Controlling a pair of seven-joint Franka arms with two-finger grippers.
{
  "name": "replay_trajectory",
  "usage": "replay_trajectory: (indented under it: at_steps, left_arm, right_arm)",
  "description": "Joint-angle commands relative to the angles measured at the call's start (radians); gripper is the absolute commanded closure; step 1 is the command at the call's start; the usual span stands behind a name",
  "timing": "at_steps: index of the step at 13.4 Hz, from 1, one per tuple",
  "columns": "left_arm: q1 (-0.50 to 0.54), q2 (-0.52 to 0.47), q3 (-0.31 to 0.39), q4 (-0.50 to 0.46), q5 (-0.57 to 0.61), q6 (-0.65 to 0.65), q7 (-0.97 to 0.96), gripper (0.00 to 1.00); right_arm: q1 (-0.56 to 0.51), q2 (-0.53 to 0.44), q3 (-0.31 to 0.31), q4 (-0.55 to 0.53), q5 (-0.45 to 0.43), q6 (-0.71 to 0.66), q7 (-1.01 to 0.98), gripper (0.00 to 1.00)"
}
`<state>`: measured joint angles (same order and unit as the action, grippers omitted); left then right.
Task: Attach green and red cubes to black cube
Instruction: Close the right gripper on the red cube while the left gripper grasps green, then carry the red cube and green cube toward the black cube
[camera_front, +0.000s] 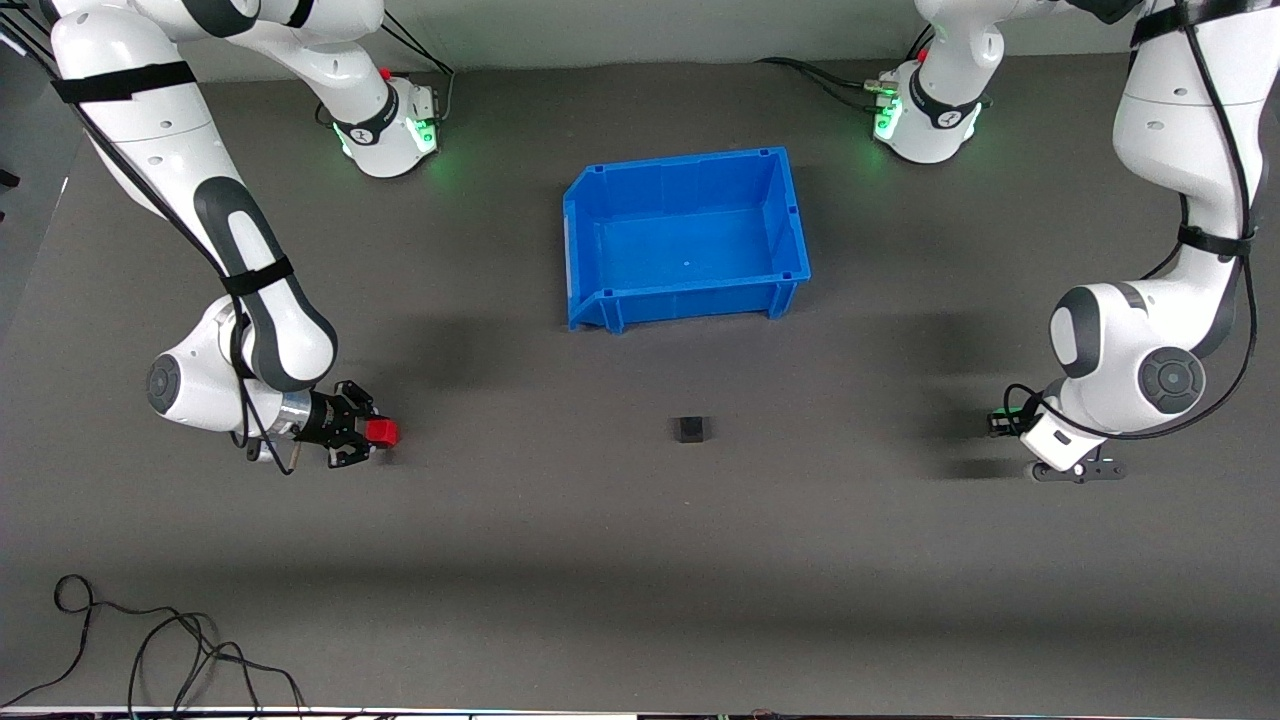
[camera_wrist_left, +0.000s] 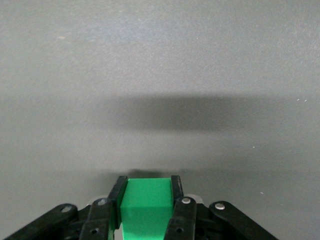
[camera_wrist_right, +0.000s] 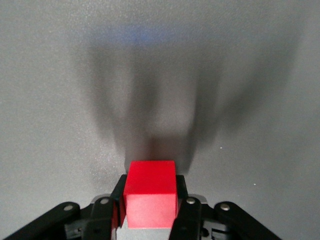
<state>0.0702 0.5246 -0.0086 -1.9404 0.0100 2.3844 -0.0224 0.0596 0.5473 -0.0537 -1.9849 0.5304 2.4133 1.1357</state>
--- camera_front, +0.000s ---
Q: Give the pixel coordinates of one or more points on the dark grey table mat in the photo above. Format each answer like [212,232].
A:
[640,550]

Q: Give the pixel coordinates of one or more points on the small red cube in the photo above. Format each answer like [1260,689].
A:
[383,433]

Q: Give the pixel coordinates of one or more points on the blue plastic storage bin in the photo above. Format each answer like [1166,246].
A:
[690,245]

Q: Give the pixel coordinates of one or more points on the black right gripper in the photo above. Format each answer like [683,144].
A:
[325,418]

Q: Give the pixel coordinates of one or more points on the small green cube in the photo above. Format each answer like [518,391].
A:
[996,416]

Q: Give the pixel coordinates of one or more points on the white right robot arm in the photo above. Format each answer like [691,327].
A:
[250,260]

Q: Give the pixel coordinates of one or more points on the small black cube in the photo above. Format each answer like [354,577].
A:
[690,431]

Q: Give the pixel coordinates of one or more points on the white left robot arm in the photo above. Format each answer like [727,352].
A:
[1170,120]

